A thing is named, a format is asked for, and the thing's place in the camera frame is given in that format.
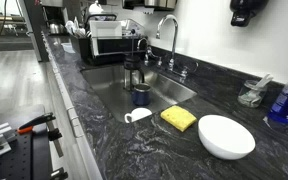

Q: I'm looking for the yellow sponge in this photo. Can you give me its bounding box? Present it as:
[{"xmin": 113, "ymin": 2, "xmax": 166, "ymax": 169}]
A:
[{"xmin": 160, "ymin": 105, "xmax": 198, "ymax": 133}]

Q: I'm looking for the white bowl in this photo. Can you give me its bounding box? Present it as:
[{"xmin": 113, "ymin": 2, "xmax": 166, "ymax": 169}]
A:
[{"xmin": 197, "ymin": 114, "xmax": 257, "ymax": 161}]

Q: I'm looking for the blue metal mug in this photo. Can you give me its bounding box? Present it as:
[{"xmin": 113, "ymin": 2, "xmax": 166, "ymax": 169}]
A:
[{"xmin": 131, "ymin": 83, "xmax": 152, "ymax": 107}]

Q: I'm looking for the black glass french press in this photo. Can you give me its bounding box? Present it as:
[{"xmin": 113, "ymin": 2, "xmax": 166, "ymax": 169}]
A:
[{"xmin": 123, "ymin": 29, "xmax": 146, "ymax": 93}]

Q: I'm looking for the white ceramic mug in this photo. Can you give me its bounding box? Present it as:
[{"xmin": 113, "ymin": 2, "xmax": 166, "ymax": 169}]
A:
[{"xmin": 123, "ymin": 107, "xmax": 153, "ymax": 124}]

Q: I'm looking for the stainless steel sink basin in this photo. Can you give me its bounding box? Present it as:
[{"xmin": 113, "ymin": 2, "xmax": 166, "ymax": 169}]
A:
[{"xmin": 80, "ymin": 63, "xmax": 198, "ymax": 124}]

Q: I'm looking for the chrome side sprayer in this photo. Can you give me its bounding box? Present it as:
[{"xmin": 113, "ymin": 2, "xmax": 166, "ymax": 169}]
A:
[{"xmin": 137, "ymin": 37, "xmax": 163, "ymax": 68}]

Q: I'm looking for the black dish rack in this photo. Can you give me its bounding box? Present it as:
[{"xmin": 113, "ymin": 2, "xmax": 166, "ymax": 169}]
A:
[{"xmin": 71, "ymin": 13, "xmax": 149, "ymax": 67}]

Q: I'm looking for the chrome gooseneck faucet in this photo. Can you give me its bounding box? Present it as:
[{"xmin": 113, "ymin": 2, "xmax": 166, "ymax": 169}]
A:
[{"xmin": 155, "ymin": 14, "xmax": 189, "ymax": 80}]

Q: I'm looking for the clear plastic container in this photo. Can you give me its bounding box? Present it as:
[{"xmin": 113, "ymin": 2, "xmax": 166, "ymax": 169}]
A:
[{"xmin": 120, "ymin": 18, "xmax": 147, "ymax": 38}]

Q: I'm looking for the white cutting board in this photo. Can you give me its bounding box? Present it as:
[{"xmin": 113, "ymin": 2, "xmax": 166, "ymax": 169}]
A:
[{"xmin": 89, "ymin": 20, "xmax": 123, "ymax": 57}]

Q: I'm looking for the steel paper towel dispenser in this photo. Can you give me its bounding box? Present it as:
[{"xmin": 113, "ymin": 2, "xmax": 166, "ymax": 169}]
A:
[{"xmin": 122, "ymin": 0, "xmax": 178, "ymax": 11}]

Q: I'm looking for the glass jar with white utensils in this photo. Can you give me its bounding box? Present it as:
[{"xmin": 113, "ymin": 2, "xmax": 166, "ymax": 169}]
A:
[{"xmin": 237, "ymin": 73, "xmax": 274, "ymax": 109}]

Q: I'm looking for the steel kettle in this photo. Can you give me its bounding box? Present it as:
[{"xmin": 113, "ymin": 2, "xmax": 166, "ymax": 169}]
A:
[{"xmin": 48, "ymin": 19, "xmax": 68, "ymax": 36}]

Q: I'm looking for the black perforated breadboard table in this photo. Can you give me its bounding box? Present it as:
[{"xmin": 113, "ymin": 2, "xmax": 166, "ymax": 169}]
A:
[{"xmin": 0, "ymin": 128, "xmax": 52, "ymax": 180}]

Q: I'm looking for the black clamp orange handle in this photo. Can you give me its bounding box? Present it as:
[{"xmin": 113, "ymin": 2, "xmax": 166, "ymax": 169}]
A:
[{"xmin": 17, "ymin": 112, "xmax": 65, "ymax": 158}]

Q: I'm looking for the black wall soap dispenser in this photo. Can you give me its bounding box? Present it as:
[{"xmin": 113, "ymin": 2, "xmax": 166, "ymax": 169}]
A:
[{"xmin": 229, "ymin": 0, "xmax": 270, "ymax": 28}]

